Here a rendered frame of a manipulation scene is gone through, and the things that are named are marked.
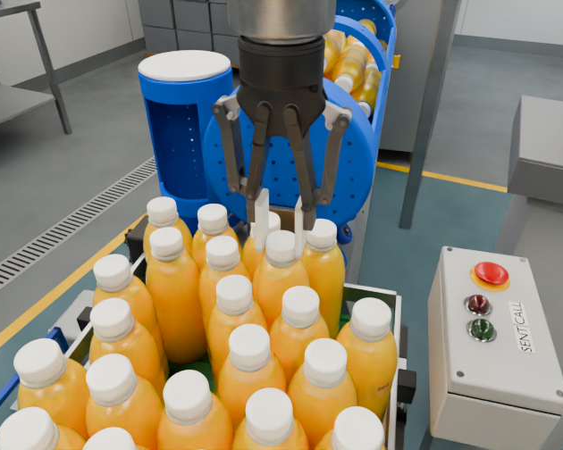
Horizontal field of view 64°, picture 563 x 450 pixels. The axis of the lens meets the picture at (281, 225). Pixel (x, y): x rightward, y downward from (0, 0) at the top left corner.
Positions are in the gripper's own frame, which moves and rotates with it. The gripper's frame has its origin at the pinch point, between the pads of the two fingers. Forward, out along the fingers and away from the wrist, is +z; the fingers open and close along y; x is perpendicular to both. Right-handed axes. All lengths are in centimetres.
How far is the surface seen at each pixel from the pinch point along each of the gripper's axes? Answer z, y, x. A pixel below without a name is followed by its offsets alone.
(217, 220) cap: 4.7, 9.9, -5.0
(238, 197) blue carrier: 12.8, 13.5, -22.7
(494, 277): 4.4, -23.9, -2.1
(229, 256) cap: 4.8, 6.1, 1.3
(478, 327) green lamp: 4.5, -21.5, 5.8
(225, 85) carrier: 17, 39, -87
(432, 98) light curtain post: 43, -27, -165
